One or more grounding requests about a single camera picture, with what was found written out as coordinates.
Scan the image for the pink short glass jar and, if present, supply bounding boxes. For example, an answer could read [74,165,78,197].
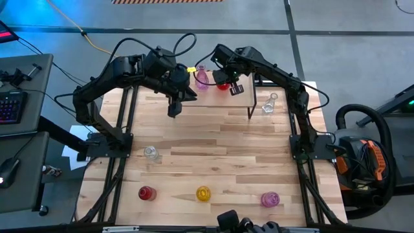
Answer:
[260,191,281,208]

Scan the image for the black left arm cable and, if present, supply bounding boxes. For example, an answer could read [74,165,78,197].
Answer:
[108,32,198,65]

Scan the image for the black teleoperation handle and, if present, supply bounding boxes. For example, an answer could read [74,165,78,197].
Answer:
[216,209,284,233]

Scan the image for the red ribbed glass bottle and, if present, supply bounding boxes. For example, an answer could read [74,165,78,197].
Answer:
[138,185,158,202]

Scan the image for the black metal table frame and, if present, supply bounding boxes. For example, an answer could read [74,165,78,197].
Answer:
[73,79,349,227]

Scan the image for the clear short glass jar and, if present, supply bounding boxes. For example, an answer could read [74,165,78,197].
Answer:
[143,145,161,162]

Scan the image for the silver aluminium extrusion bar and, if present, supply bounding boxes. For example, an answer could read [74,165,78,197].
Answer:
[283,227,321,233]
[102,225,140,233]

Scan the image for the wooden shelf black metal legs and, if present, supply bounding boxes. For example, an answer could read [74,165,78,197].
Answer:
[180,71,259,120]

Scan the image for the yellow extension cord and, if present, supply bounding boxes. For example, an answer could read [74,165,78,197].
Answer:
[46,0,114,58]

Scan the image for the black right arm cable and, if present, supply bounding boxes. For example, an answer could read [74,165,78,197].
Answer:
[193,53,330,114]

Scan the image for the screen with red display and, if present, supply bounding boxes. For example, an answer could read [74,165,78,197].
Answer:
[0,19,19,44]

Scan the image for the backlit computer keyboard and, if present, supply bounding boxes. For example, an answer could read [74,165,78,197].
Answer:
[0,90,29,126]

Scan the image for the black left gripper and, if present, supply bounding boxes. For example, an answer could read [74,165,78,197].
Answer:
[163,66,198,118]

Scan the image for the black equipment stand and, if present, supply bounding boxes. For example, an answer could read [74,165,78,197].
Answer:
[355,83,414,128]

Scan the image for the yellow embossed glass vase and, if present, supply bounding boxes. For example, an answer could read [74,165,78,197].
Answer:
[195,185,212,203]

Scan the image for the pink tall glass vase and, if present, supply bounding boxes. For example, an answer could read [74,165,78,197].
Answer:
[195,64,210,91]

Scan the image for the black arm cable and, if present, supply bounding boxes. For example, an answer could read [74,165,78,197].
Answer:
[108,32,198,65]
[193,53,330,114]

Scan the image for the black desk clamp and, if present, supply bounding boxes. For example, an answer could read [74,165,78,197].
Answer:
[0,63,43,89]

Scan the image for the grey desk top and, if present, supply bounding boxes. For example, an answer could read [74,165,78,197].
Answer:
[0,53,54,137]
[0,131,50,214]

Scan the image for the clear tall glass vase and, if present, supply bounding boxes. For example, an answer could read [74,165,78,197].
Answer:
[261,93,279,115]

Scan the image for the black orange vacuum cleaner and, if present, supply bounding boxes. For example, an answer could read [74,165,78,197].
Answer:
[332,103,399,221]

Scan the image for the black computer mouse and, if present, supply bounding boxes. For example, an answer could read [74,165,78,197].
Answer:
[0,157,21,189]

